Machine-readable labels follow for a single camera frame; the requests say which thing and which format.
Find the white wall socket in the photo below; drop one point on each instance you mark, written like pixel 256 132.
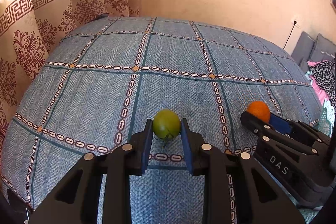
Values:
pixel 296 22

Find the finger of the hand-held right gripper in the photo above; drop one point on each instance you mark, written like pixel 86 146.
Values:
pixel 281 125
pixel 253 124

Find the leopard print cloth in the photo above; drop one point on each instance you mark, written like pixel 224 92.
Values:
pixel 326 77

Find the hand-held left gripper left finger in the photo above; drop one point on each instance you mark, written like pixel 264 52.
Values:
pixel 146 146

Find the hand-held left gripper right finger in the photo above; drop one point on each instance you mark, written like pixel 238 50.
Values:
pixel 187 149

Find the orange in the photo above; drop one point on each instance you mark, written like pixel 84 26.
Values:
pixel 258 109

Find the light blue plastic basket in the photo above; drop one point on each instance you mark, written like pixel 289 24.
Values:
pixel 328 116

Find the pink dotted cloth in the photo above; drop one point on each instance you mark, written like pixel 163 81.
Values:
pixel 319 90

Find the small black object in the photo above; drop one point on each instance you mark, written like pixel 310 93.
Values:
pixel 102 16

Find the green tomato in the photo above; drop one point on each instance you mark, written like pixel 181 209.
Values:
pixel 166 123

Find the light blue cloth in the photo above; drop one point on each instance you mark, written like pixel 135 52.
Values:
pixel 309 73

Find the grey sofa cushions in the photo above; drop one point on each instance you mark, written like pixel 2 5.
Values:
pixel 315 47

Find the beige patterned curtain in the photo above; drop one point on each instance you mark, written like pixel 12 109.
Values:
pixel 39 16

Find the blue checked bedsheet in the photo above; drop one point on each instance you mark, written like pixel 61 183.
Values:
pixel 170 61

